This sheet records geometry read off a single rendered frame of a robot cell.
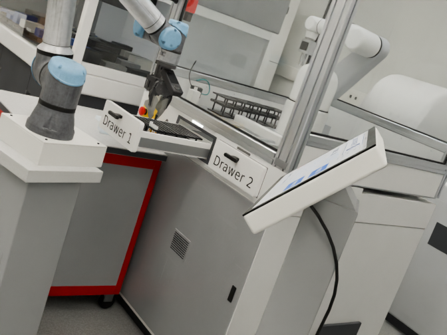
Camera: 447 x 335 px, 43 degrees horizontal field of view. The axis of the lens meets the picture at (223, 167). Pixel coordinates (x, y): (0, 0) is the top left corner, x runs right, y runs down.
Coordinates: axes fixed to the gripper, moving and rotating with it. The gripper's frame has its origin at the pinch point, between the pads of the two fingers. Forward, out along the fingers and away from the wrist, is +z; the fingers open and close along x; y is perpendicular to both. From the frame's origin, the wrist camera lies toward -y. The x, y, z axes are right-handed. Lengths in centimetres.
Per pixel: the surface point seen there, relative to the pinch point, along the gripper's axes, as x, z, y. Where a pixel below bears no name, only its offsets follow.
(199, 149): -17.5, 7.2, -9.1
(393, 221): -90, 13, -54
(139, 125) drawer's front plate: 11.2, 1.9, -9.1
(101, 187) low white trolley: 3.6, 35.4, 15.8
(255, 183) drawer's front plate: -19.3, 7.5, -41.2
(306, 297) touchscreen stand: 10, 15, -97
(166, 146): -3.0, 8.2, -8.5
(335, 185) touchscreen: 26, -16, -105
